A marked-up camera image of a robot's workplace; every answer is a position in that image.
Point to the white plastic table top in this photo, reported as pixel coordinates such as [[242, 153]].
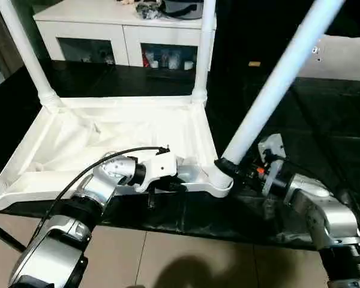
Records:
[[108, 129]]

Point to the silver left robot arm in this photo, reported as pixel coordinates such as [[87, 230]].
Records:
[[99, 186]]

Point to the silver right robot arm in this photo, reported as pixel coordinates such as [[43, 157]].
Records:
[[324, 210]]

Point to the black cabinet with gold label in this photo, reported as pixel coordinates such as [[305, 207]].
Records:
[[249, 33]]

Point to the grey pillow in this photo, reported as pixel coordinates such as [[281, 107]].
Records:
[[342, 57]]

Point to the white sideboard cabinet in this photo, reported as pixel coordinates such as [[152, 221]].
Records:
[[108, 33]]

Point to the grey round pot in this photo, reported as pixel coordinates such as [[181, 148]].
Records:
[[183, 9]]

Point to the black clutter on sideboard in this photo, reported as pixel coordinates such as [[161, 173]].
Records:
[[148, 10]]

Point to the small beige figurine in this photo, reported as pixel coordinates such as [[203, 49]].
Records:
[[126, 2]]

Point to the grey curtain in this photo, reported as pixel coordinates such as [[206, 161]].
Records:
[[6, 45]]

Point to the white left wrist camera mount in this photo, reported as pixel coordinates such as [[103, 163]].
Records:
[[159, 168]]

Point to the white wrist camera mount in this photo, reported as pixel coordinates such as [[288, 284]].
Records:
[[159, 168], [271, 150]]

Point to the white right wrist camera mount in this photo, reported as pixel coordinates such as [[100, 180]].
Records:
[[271, 150]]

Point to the black metal frame leg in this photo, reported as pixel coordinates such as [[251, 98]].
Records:
[[6, 234]]

